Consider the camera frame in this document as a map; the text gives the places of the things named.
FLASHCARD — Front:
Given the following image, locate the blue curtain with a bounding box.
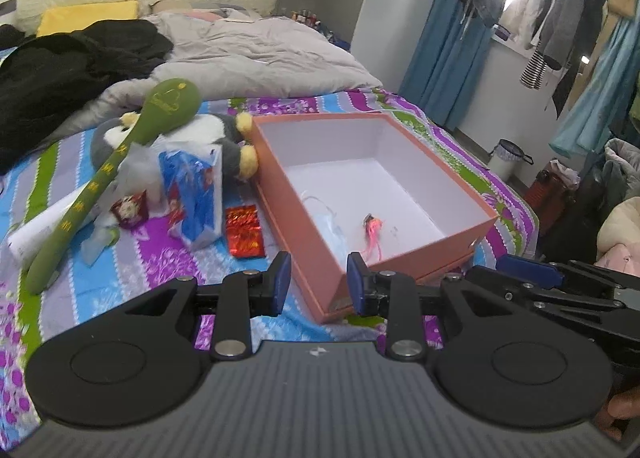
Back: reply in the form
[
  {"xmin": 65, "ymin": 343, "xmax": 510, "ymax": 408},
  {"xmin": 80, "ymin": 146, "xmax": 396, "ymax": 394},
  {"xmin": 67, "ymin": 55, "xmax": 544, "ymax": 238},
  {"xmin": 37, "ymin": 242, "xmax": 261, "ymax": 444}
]
[{"xmin": 397, "ymin": 0, "xmax": 506, "ymax": 131}]

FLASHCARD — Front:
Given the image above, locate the yellow pillow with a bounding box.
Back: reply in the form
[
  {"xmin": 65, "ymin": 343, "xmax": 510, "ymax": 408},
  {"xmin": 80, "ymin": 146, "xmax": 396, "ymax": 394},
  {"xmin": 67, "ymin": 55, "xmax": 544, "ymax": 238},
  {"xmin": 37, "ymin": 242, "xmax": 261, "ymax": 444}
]
[{"xmin": 36, "ymin": 0, "xmax": 141, "ymax": 38}]

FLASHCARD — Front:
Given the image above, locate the white trash bin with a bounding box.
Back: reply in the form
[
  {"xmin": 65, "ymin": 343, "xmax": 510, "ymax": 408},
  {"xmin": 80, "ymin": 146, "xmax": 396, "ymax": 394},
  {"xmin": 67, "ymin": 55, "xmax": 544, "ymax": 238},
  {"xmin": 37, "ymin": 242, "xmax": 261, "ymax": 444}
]
[{"xmin": 487, "ymin": 138, "xmax": 533, "ymax": 184}]

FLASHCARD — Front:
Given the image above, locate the grey quilt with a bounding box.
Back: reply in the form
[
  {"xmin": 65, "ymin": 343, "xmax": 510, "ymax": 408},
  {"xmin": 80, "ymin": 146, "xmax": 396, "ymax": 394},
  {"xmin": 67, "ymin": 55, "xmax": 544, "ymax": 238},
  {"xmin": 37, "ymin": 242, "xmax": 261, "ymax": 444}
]
[{"xmin": 55, "ymin": 8, "xmax": 383, "ymax": 149}]

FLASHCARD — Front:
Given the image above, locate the grey jacket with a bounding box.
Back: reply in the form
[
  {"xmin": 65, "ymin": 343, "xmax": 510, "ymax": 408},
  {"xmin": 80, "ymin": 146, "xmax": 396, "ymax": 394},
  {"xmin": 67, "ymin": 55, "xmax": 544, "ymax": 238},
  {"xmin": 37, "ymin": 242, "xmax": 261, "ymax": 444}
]
[{"xmin": 600, "ymin": 138, "xmax": 640, "ymax": 209}]

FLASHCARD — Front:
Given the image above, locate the black garment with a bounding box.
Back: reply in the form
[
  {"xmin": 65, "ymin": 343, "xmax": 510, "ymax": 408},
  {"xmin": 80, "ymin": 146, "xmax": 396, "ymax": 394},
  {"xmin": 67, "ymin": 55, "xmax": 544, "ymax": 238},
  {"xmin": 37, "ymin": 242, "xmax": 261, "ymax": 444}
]
[{"xmin": 0, "ymin": 18, "xmax": 175, "ymax": 174}]

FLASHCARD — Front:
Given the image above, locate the red basket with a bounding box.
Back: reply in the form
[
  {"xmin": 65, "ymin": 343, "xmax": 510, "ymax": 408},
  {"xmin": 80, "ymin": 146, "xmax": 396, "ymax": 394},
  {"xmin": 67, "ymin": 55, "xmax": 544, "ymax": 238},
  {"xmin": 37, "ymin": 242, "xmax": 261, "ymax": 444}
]
[{"xmin": 530, "ymin": 161, "xmax": 581, "ymax": 234}]

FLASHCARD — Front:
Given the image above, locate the blue plastic snack bag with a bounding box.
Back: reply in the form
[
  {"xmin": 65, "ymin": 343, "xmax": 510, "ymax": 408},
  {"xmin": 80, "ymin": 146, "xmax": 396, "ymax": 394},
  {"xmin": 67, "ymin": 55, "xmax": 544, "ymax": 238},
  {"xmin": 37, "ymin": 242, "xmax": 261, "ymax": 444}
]
[{"xmin": 159, "ymin": 145, "xmax": 224, "ymax": 249}]

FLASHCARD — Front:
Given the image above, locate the pink pillow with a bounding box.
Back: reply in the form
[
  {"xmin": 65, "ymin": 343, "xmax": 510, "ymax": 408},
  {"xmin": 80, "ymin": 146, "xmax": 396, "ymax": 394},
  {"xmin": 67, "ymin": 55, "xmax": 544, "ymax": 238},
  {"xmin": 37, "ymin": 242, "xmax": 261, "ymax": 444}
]
[{"xmin": 150, "ymin": 0, "xmax": 226, "ymax": 22}]

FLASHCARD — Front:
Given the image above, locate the person's right hand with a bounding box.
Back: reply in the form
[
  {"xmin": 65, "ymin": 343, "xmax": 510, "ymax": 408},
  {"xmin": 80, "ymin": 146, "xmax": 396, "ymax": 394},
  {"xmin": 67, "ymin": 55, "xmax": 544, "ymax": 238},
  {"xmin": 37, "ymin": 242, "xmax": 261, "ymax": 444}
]
[{"xmin": 594, "ymin": 380, "xmax": 640, "ymax": 441}]

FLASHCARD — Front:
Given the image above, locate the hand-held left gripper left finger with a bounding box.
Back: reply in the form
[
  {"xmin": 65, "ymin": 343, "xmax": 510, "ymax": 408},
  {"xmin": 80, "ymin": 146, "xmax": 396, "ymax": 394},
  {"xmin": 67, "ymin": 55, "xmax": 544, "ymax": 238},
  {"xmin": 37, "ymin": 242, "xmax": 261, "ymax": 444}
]
[{"xmin": 117, "ymin": 251, "xmax": 292, "ymax": 361}]

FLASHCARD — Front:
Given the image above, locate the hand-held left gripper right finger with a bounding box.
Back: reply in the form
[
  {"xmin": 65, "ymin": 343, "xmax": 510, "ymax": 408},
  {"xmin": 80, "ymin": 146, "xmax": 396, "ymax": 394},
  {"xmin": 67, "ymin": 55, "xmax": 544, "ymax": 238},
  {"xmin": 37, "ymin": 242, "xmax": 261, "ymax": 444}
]
[{"xmin": 346, "ymin": 252, "xmax": 523, "ymax": 361}]

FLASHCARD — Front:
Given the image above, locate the striped floral bed sheet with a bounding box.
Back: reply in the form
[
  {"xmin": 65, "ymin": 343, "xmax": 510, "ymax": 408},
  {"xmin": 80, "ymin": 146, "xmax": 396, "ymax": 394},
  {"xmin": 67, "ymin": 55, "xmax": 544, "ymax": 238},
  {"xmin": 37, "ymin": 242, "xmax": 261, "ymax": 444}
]
[{"xmin": 0, "ymin": 46, "xmax": 541, "ymax": 439}]

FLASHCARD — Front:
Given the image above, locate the white tube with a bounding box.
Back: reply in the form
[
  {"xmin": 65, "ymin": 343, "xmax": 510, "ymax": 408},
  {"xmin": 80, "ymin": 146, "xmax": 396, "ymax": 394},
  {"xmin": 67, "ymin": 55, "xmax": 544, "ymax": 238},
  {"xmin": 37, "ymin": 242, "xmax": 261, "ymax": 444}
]
[{"xmin": 6, "ymin": 183, "xmax": 101, "ymax": 271}]

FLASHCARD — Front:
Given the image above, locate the green plush massage hammer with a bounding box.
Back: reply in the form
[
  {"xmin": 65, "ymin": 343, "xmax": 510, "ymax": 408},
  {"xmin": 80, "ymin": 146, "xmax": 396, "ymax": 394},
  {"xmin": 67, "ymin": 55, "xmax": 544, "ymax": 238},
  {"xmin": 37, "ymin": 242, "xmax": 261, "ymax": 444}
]
[{"xmin": 25, "ymin": 77, "xmax": 203, "ymax": 295}]

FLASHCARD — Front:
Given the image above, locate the brown red snack packet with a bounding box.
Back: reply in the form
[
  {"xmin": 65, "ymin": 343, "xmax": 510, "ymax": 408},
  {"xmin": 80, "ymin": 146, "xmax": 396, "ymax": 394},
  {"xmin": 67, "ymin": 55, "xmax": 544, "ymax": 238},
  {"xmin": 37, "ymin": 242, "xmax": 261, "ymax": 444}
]
[{"xmin": 109, "ymin": 189, "xmax": 149, "ymax": 229}]

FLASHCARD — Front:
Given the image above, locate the cream pink coat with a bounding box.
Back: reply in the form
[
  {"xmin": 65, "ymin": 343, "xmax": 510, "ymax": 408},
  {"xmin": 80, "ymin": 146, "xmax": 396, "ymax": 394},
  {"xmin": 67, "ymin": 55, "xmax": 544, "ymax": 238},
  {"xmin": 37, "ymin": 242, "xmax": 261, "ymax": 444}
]
[{"xmin": 596, "ymin": 198, "xmax": 640, "ymax": 275}]

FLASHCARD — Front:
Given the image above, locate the pink cardboard box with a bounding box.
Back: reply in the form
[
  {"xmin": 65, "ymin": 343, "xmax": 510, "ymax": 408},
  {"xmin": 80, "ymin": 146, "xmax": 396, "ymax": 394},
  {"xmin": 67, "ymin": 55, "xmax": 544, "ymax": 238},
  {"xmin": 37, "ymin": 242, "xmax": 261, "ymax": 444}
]
[{"xmin": 248, "ymin": 112, "xmax": 501, "ymax": 324}]

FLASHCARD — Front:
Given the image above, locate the hanging grey striped sweater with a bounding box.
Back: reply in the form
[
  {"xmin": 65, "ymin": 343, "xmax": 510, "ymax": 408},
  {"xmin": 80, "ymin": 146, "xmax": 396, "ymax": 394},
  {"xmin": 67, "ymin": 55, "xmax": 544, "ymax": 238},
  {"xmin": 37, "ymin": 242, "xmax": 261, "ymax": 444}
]
[{"xmin": 520, "ymin": 0, "xmax": 611, "ymax": 89}]

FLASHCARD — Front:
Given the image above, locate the red foil packet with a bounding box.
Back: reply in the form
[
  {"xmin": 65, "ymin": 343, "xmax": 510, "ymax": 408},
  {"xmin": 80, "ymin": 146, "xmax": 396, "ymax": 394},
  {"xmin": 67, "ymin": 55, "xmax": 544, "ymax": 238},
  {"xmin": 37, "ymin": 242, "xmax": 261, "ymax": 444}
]
[{"xmin": 225, "ymin": 205, "xmax": 266, "ymax": 259}]

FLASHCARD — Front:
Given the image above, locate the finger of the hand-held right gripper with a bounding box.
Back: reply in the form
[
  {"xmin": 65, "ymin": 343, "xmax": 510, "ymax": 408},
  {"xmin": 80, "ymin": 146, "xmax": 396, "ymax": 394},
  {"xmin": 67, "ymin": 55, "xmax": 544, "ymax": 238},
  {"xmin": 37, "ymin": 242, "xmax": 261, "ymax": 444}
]
[
  {"xmin": 496, "ymin": 253, "xmax": 640, "ymax": 290},
  {"xmin": 465, "ymin": 265, "xmax": 625, "ymax": 334}
]

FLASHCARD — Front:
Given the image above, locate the clear plastic wrapper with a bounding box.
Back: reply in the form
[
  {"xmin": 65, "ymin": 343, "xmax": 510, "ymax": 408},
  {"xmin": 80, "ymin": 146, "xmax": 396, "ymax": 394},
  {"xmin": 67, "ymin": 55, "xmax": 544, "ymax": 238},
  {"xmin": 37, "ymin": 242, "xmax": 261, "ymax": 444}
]
[{"xmin": 82, "ymin": 217, "xmax": 121, "ymax": 264}]

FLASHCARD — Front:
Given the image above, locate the translucent white packet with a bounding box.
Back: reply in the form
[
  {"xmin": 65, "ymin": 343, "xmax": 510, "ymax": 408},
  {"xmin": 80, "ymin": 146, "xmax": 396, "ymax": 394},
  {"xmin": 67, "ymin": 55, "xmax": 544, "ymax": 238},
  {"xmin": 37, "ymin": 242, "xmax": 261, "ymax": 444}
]
[{"xmin": 116, "ymin": 135, "xmax": 173, "ymax": 216}]

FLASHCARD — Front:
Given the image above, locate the row of small bottles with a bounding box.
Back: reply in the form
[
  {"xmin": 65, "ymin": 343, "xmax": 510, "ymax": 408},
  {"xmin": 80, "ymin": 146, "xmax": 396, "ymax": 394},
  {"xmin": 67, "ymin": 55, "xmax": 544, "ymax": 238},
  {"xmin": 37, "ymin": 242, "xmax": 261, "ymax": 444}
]
[{"xmin": 287, "ymin": 8, "xmax": 323, "ymax": 29}]

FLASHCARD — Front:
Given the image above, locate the hanging cream coat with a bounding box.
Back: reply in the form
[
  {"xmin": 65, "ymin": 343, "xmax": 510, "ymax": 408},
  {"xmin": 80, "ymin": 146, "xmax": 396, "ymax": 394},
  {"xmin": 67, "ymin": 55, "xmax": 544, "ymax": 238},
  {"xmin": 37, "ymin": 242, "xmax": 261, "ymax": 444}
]
[{"xmin": 500, "ymin": 0, "xmax": 551, "ymax": 50}]

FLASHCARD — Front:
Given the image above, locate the hanging light blue garment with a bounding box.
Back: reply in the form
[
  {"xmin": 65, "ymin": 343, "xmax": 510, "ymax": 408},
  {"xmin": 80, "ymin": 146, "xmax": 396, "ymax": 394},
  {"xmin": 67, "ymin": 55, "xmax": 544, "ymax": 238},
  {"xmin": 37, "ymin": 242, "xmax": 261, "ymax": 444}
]
[{"xmin": 550, "ymin": 13, "xmax": 640, "ymax": 159}]

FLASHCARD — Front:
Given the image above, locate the pink hair accessory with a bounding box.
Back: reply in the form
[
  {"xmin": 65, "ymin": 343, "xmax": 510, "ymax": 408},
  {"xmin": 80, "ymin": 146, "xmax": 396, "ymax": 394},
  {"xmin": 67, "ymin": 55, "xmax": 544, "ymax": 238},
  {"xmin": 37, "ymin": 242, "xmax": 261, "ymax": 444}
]
[{"xmin": 361, "ymin": 212, "xmax": 386, "ymax": 261}]

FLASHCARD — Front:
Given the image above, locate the grey penguin plush toy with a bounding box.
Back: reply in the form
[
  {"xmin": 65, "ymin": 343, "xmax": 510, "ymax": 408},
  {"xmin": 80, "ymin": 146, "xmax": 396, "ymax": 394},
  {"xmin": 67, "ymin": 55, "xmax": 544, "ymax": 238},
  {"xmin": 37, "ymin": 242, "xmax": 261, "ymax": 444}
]
[{"xmin": 91, "ymin": 111, "xmax": 259, "ymax": 184}]

